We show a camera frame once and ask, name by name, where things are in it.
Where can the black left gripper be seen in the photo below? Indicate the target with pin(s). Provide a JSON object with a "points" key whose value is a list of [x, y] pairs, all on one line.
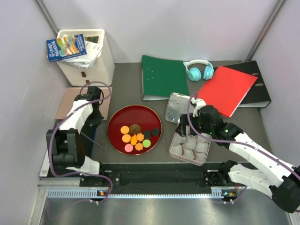
{"points": [[95, 123]]}

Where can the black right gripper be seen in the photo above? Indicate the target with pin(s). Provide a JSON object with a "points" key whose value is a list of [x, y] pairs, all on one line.
{"points": [[181, 129]]}

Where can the black sandwich cookie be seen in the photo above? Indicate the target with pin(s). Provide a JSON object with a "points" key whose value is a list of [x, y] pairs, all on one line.
{"points": [[147, 134], [155, 131]]}

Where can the orange round cookie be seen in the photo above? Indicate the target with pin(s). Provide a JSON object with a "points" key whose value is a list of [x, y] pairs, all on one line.
{"points": [[126, 138], [124, 130]]}

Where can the orange flower cookie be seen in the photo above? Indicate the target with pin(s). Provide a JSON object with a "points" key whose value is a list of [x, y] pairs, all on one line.
{"points": [[140, 137], [139, 146]]}

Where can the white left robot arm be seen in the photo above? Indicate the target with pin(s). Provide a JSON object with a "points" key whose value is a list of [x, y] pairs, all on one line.
{"points": [[65, 145]]}

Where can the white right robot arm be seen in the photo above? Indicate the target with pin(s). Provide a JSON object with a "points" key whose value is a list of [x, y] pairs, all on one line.
{"points": [[275, 178]]}

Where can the pink cookie tin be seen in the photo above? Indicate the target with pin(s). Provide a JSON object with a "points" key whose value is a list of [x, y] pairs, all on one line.
{"points": [[191, 149]]}

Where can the silver tin lid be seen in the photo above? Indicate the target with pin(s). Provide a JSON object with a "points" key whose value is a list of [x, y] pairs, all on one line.
{"points": [[177, 105]]}

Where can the red round lacquer tray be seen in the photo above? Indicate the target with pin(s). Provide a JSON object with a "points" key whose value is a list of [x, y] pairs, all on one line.
{"points": [[139, 119]]}

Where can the green round cookie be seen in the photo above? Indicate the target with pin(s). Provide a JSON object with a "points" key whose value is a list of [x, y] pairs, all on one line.
{"points": [[146, 143]]}

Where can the orange fish cookie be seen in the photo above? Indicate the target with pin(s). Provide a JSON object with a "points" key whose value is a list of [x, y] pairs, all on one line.
{"points": [[133, 140]]}

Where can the pink round cookie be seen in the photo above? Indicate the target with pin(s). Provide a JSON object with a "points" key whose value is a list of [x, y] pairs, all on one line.
{"points": [[128, 148]]}

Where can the white storage bin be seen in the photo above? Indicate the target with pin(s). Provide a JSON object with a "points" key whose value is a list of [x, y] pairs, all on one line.
{"points": [[103, 67]]}

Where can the teal headphones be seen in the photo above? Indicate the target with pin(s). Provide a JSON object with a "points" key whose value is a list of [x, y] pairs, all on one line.
{"points": [[194, 74]]}

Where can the red folder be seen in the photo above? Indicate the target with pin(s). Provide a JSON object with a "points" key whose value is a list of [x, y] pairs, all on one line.
{"points": [[226, 90]]}

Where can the white papers in bin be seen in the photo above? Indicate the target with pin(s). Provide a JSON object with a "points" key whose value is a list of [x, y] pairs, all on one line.
{"points": [[93, 50]]}

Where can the blue treehouse book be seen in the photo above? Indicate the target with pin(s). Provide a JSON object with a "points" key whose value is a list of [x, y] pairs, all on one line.
{"points": [[66, 47]]}

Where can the green ring binder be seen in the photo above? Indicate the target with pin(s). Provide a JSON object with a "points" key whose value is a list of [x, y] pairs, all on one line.
{"points": [[161, 77]]}

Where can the black ring binder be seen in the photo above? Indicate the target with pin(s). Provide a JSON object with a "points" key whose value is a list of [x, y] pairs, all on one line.
{"points": [[258, 96]]}

